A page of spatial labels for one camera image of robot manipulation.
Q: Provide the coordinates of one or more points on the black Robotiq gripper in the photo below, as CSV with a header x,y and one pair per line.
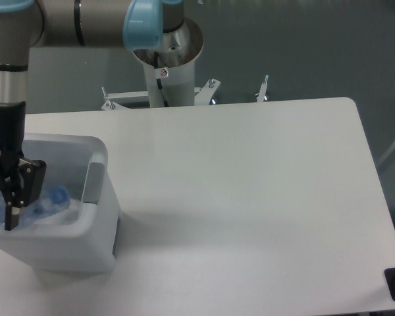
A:
x,y
21,180

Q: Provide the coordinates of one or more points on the crushed clear plastic bottle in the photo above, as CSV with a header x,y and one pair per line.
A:
x,y
53,199

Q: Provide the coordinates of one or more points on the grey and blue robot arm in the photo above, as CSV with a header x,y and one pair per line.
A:
x,y
26,24

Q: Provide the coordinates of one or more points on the white open trash can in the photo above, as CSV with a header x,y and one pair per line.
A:
x,y
83,241

